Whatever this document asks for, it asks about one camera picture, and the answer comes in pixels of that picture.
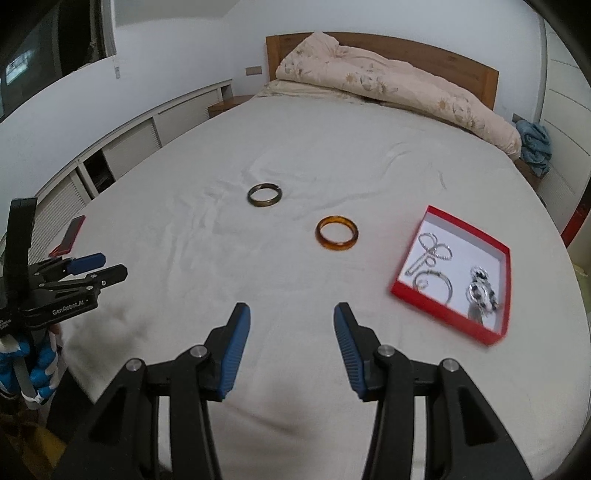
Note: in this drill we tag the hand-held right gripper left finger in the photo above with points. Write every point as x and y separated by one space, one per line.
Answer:
235 350

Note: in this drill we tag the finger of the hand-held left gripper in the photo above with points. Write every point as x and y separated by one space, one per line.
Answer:
106 276
87 262

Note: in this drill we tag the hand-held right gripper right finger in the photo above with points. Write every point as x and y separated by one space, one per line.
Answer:
348 350

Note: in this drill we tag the red jewelry box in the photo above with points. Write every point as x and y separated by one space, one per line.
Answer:
438 314

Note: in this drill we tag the amber bangle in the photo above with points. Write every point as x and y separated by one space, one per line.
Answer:
323 244

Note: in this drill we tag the dark brown bangle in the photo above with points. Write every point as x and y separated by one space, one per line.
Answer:
251 201

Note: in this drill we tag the person's left hand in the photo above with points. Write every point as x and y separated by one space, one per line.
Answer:
41 364

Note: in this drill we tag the red flat phone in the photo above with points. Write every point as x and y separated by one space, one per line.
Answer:
67 237

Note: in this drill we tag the white low cabinet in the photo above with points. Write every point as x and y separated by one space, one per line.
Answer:
134 138

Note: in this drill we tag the bed with grey sheet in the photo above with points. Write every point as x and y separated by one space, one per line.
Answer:
300 161

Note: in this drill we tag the wooden bedside table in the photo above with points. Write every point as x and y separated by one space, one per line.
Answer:
526 173
226 105

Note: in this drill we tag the dark window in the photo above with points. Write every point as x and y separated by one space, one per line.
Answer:
41 46

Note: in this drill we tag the beige floral quilt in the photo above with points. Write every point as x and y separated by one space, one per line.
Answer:
392 83

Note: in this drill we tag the blue cloth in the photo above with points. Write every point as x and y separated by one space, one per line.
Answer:
533 143

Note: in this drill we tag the wooden headboard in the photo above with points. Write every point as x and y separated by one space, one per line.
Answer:
461 69

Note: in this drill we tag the white wardrobe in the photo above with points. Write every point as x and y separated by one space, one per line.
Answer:
565 115

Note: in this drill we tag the wall socket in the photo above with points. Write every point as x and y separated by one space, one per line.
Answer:
254 70

